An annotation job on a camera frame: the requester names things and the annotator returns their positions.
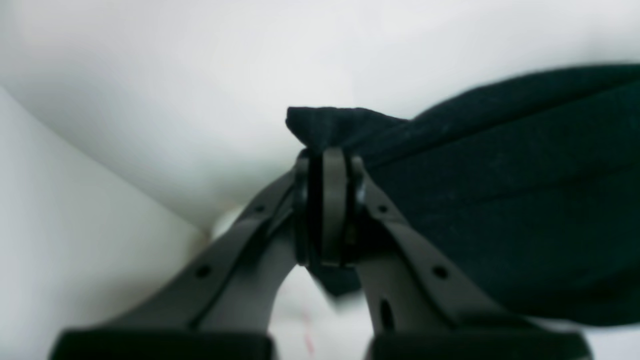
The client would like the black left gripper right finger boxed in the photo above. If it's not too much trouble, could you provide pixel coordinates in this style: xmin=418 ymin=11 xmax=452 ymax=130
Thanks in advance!
xmin=349 ymin=156 xmax=593 ymax=360

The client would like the black graphic t-shirt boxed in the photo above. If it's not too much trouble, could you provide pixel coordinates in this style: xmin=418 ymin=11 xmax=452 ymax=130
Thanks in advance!
xmin=285 ymin=63 xmax=640 ymax=327

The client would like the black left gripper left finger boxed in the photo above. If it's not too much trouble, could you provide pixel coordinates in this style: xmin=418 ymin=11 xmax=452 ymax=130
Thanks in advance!
xmin=50 ymin=148 xmax=348 ymax=360

